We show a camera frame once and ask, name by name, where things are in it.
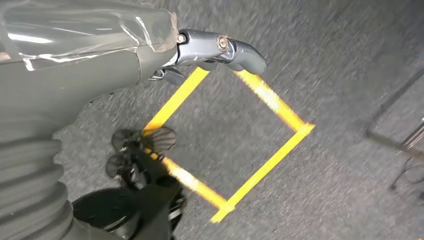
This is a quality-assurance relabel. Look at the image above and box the black robot foot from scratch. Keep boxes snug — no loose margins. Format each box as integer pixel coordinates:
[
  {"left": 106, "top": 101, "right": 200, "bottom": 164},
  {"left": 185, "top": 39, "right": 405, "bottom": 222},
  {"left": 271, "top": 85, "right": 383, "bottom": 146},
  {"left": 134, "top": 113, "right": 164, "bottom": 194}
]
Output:
[{"left": 72, "top": 127, "right": 187, "bottom": 240}]

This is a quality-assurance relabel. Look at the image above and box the yellow floor tape square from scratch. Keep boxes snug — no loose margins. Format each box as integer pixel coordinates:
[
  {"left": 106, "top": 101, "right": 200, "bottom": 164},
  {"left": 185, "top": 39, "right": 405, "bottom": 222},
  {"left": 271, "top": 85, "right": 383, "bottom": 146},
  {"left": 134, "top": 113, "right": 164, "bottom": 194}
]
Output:
[{"left": 143, "top": 66, "right": 316, "bottom": 224}]

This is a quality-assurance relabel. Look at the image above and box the black floor cable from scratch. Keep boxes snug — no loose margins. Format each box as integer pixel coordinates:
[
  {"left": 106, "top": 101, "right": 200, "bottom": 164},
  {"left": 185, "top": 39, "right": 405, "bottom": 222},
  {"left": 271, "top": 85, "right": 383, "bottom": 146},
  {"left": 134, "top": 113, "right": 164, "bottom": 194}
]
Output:
[{"left": 389, "top": 155, "right": 424, "bottom": 201}]

